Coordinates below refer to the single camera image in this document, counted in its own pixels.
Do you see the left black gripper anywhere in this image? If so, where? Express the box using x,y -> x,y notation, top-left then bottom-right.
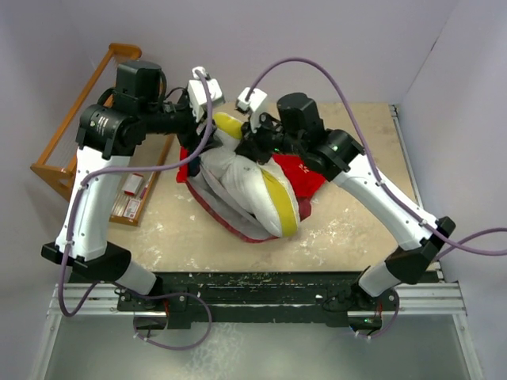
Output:
139,90 -> 223,156

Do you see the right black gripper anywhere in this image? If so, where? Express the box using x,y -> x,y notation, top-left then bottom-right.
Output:
239,108 -> 307,164

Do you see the white yellow pillow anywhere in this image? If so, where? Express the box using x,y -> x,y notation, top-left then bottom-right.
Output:
196,112 -> 300,242

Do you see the red printed pillowcase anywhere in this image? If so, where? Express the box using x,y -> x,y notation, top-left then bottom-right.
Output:
176,154 -> 325,243

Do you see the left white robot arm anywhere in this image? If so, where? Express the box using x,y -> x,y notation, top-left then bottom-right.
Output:
41,60 -> 224,310

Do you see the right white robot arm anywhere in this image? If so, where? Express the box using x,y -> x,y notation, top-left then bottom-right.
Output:
235,88 -> 456,310

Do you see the orange wooden rack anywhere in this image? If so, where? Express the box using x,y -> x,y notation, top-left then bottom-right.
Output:
30,42 -> 175,227

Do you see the red pen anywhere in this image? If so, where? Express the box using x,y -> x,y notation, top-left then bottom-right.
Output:
139,172 -> 156,200

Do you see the small red white box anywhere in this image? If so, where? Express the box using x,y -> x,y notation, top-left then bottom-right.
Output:
122,173 -> 143,196

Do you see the flat red white packet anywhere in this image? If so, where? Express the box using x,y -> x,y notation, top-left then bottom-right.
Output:
122,198 -> 141,219

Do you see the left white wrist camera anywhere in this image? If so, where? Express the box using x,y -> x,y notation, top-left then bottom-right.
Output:
187,66 -> 226,123

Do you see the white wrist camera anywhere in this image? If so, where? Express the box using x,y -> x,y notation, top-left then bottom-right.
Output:
235,87 -> 269,124
187,66 -> 226,123

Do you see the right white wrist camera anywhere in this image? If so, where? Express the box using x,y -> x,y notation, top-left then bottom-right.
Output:
235,87 -> 269,124

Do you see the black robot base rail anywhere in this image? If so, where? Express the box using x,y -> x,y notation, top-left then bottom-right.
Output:
67,271 -> 440,329

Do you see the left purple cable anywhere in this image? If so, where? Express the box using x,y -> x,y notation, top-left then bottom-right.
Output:
57,66 -> 215,352

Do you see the purple cable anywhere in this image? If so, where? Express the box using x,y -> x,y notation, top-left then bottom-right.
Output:
243,57 -> 507,340
57,66 -> 215,352

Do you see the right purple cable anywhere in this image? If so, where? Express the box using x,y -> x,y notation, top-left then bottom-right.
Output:
243,57 -> 507,340

